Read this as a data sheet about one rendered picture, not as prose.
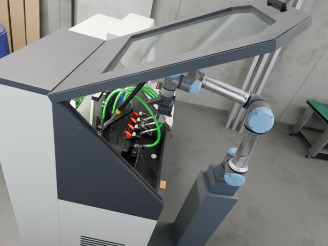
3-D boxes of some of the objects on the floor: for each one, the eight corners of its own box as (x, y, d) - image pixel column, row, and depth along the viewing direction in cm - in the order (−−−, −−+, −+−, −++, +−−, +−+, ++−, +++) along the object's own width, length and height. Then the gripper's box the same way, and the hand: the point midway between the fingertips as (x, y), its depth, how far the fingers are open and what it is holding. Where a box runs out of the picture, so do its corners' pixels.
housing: (61, 258, 171) (51, 90, 84) (24, 251, 169) (-27, 71, 82) (111, 141, 284) (129, 18, 198) (89, 136, 282) (97, 9, 196)
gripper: (175, 101, 118) (165, 131, 130) (175, 92, 125) (166, 122, 137) (159, 96, 117) (151, 128, 129) (161, 89, 124) (153, 119, 137)
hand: (154, 122), depth 132 cm, fingers closed
